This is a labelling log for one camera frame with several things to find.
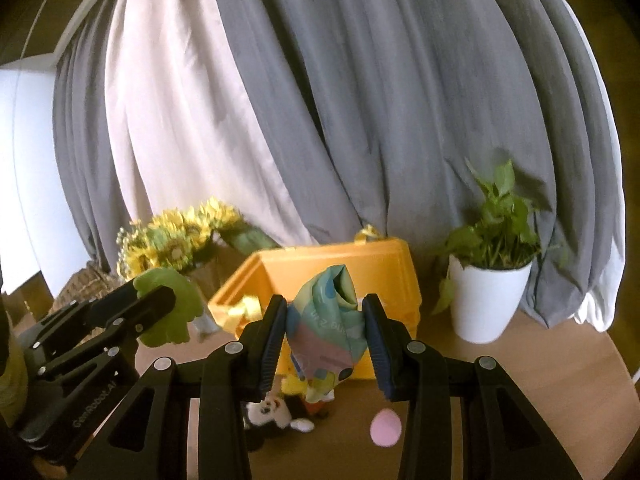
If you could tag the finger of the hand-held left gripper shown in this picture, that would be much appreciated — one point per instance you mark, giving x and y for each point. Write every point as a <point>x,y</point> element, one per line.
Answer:
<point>145,310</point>
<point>75,317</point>

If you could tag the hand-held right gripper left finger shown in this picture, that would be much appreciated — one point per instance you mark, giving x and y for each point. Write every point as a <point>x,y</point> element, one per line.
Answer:
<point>272,350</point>

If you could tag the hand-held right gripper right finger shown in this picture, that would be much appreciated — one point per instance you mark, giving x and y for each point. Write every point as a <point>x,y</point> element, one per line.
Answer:
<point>377,355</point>

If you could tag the green plush toy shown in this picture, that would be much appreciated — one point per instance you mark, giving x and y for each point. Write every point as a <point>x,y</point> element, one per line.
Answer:
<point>175,327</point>

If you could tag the pastel printed cloth pouch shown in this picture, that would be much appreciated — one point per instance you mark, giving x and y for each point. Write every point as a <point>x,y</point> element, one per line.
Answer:
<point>325,330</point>

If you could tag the orange plastic crate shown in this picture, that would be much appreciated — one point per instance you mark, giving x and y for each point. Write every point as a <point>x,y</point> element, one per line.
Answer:
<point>395,270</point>

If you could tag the brown patterned cloth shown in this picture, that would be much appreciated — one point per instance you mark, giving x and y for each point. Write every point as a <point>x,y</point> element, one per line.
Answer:
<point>85,285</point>

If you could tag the black and white mouse plush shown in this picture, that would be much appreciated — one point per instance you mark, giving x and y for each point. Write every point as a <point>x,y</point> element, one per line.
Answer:
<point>272,410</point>

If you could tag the grey ribbed vase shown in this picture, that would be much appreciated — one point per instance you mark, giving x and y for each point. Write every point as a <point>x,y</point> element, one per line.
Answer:
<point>206,326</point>

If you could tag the sunflower bouquet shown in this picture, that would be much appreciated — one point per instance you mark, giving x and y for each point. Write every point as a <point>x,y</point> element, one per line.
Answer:
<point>175,245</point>

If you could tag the pink ball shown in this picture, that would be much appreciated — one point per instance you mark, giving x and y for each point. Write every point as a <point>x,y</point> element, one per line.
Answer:
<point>386,427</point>

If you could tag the brown burlap bag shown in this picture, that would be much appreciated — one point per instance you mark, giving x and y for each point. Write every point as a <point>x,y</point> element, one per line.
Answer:
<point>225,265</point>

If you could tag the green plant in white pot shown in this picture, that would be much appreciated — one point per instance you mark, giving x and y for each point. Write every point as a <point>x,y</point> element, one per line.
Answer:
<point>487,300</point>

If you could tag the grey curtain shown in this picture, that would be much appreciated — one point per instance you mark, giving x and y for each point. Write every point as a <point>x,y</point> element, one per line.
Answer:
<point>400,100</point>
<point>85,170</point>

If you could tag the pale pink curtain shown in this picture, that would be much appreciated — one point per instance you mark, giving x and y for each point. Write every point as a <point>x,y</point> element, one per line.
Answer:
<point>200,125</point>

